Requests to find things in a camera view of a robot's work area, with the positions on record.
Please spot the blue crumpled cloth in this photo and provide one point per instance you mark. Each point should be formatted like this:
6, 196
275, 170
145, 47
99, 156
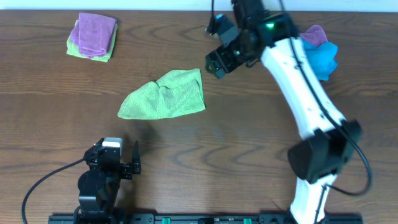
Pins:
321, 59

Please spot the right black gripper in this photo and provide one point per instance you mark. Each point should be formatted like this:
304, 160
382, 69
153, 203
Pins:
220, 55

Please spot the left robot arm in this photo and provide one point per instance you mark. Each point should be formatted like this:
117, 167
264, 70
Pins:
99, 185

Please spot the green microfibre cloth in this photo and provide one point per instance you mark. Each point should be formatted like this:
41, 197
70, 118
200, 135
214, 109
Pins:
177, 93

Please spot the folded green cloth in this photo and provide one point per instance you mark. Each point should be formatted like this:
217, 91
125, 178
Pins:
73, 50

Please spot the purple crumpled cloth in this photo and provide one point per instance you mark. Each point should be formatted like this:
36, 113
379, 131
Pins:
315, 35

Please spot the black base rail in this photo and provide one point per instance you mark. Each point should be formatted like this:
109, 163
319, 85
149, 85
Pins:
148, 218

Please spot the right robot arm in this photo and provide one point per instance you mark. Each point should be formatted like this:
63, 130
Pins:
327, 138

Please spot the folded purple cloth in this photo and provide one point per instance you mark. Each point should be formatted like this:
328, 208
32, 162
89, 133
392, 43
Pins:
93, 34

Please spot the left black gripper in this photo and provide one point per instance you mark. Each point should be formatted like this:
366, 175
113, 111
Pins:
136, 167

